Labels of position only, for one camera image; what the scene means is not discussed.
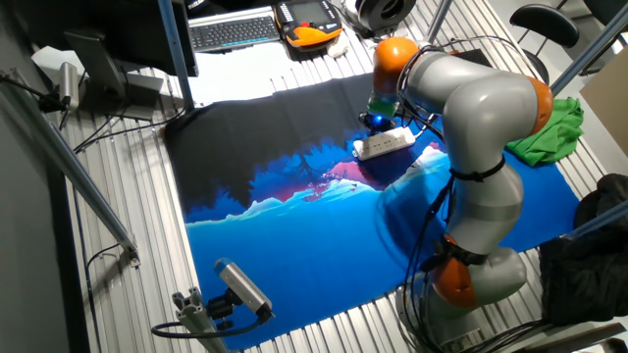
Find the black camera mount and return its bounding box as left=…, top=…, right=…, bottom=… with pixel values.
left=205, top=287, right=237, bottom=331

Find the small white paper sheet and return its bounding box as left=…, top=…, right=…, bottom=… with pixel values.
left=30, top=44, right=87, bottom=80

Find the short blue-grey frame beam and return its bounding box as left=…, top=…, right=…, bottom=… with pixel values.
left=558, top=199, right=628, bottom=241

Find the green cloth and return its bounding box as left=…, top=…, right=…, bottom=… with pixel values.
left=504, top=96, right=586, bottom=168

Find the black computer monitor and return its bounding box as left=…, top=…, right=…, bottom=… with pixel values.
left=9, top=0, right=200, bottom=78

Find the dark metal bar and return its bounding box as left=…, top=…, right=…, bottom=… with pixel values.
left=509, top=321, right=628, bottom=353

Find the black camera cable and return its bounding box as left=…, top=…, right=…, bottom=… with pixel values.
left=150, top=312, right=269, bottom=340

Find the upright blue metal post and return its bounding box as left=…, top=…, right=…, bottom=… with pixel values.
left=156, top=0, right=196, bottom=112

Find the grey monitor stand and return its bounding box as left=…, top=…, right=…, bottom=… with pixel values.
left=63, top=28, right=166, bottom=123

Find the black computer keyboard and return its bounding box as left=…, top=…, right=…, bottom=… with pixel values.
left=187, top=6, right=282, bottom=54

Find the brown cardboard sheet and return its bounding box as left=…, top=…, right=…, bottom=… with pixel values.
left=579, top=47, right=628, bottom=159

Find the black fabric bag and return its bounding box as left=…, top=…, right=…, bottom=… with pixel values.
left=538, top=172, right=628, bottom=328

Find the large white paper sheet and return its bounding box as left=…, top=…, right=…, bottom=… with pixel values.
left=187, top=40, right=390, bottom=107

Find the blue black landscape mat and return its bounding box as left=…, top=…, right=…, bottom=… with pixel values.
left=163, top=71, right=583, bottom=351

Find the long grey aluminium beam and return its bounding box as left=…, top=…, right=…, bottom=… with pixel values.
left=0, top=68, right=142, bottom=269

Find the white power strip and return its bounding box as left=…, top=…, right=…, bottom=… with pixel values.
left=351, top=126, right=417, bottom=162

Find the slanted blue-grey frame beam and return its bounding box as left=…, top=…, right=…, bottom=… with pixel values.
left=549, top=3, right=628, bottom=97

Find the thin grey metal post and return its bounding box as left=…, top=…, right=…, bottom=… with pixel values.
left=424, top=0, right=454, bottom=46

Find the white power strip cable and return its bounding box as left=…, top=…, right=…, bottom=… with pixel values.
left=413, top=117, right=436, bottom=140

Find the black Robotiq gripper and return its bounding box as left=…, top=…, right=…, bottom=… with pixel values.
left=357, top=110, right=396, bottom=137

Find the black round-seat chair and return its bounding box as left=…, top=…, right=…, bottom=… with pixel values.
left=508, top=3, right=582, bottom=85

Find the small silver camera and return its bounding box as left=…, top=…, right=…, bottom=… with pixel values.
left=58, top=61, right=81, bottom=112

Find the short aluminium profile piece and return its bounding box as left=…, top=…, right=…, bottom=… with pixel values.
left=171, top=286, right=230, bottom=353

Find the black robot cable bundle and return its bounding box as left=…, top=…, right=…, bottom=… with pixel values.
left=395, top=34, right=541, bottom=353

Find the small white crumpled object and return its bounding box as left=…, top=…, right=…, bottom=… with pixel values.
left=327, top=35, right=351, bottom=60

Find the orange black teach pendant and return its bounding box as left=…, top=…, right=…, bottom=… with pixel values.
left=272, top=0, right=344, bottom=51

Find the silver camera with blue end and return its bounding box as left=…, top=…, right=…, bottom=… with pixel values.
left=213, top=257, right=276, bottom=321

